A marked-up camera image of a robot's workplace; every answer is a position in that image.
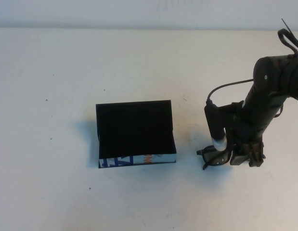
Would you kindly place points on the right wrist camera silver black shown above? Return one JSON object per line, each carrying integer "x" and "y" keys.
{"x": 215, "y": 125}

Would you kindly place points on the dark framed glasses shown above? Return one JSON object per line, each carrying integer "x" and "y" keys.
{"x": 215, "y": 159}

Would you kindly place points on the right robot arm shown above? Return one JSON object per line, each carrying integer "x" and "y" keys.
{"x": 264, "y": 77}

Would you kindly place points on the black glasses case printed side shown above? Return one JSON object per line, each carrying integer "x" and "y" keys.
{"x": 134, "y": 130}

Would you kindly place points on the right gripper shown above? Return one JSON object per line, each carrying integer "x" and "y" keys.
{"x": 242, "y": 137}

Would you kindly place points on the black zip tie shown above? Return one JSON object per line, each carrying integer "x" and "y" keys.
{"x": 286, "y": 25}

